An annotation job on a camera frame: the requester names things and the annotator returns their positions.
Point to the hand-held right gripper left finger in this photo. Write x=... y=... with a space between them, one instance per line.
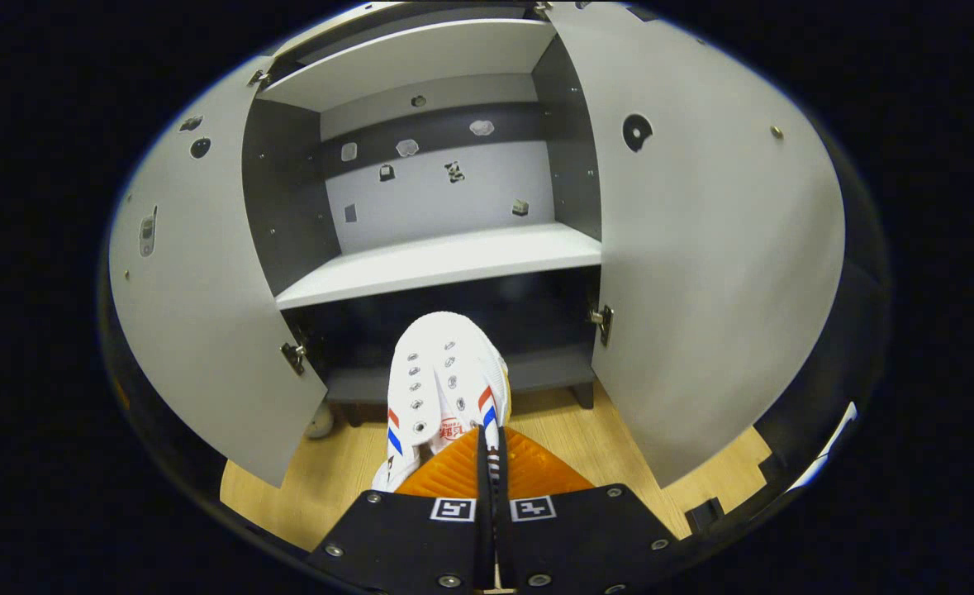
x=404 y=537

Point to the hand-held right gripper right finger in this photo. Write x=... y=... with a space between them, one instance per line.
x=586 y=537

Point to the white striped shoe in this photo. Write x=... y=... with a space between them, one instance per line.
x=445 y=364

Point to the white cabinet door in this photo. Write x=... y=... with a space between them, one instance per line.
x=718 y=248
x=197 y=289

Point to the white shoe cabinet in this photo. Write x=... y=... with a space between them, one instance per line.
x=453 y=198

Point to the white cabinet shelf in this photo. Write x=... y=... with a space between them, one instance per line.
x=412 y=62
x=437 y=260

